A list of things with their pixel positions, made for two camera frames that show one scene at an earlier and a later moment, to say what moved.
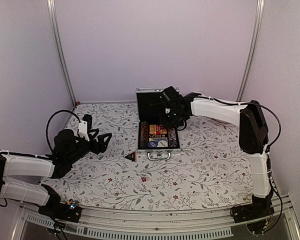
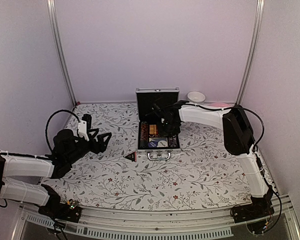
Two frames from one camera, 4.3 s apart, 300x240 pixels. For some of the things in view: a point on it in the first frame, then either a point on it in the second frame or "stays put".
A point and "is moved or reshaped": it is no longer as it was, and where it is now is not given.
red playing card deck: x=159 y=129 is moved or reshaped
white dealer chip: x=162 y=143 stays put
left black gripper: x=101 y=147 stays put
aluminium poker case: x=155 y=136 stays put
